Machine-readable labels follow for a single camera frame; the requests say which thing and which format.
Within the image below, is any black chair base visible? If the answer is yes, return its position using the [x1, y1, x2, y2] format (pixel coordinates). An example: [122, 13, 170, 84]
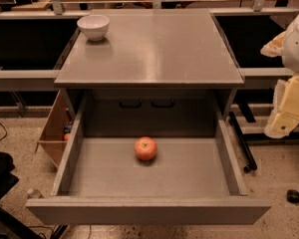
[0, 152, 42, 239]

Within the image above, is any grey cabinet counter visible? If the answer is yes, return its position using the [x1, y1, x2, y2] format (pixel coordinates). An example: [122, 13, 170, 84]
[55, 9, 244, 116]

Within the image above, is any wooden box on floor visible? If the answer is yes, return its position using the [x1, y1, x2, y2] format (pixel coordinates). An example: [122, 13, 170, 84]
[37, 93, 72, 167]

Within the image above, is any grey open top drawer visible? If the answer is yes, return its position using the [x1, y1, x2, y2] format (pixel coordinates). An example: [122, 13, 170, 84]
[27, 99, 271, 225]

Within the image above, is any black bar on floor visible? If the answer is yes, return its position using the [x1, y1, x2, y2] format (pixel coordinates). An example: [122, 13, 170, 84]
[229, 112, 257, 173]

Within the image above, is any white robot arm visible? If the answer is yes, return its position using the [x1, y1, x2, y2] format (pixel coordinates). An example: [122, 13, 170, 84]
[260, 14, 299, 138]

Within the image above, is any red apple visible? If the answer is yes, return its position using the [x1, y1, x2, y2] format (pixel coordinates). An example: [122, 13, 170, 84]
[134, 136, 157, 161]

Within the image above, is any small orange fruit in box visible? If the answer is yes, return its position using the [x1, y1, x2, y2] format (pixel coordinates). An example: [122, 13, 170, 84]
[63, 133, 70, 141]

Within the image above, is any black caster wheel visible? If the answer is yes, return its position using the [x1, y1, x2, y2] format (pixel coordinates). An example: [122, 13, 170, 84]
[286, 189, 299, 203]

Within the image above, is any white ceramic bowl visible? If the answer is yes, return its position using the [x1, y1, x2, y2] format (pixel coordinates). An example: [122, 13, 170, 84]
[77, 15, 110, 41]

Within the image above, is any clear plastic bottle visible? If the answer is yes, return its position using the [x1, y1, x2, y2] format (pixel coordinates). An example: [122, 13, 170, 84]
[27, 188, 43, 199]

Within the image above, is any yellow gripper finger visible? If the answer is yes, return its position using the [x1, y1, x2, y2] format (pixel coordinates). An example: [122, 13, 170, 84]
[264, 74, 299, 138]
[260, 32, 285, 58]

